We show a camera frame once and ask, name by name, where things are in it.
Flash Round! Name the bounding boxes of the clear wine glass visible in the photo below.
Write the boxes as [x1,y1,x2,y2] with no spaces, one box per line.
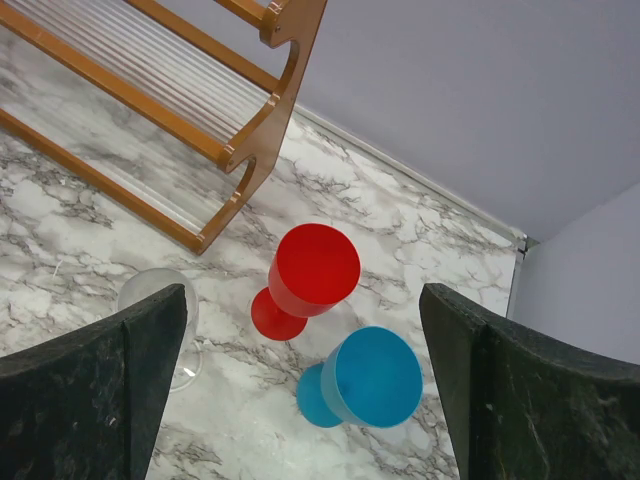
[116,268,203,393]

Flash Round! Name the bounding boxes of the blue plastic wine glass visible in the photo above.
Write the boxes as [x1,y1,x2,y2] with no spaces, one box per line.
[296,326,423,428]

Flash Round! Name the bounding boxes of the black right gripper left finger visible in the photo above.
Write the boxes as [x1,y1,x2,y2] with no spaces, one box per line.
[1,284,187,479]

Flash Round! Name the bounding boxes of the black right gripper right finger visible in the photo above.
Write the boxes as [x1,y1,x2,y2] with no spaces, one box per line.
[419,283,639,479]

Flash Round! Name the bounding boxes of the wooden wine glass rack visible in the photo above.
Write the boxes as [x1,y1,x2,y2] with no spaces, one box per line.
[1,1,326,254]

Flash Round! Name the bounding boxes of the red plastic wine glass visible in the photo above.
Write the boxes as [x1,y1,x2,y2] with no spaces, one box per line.
[251,223,361,341]

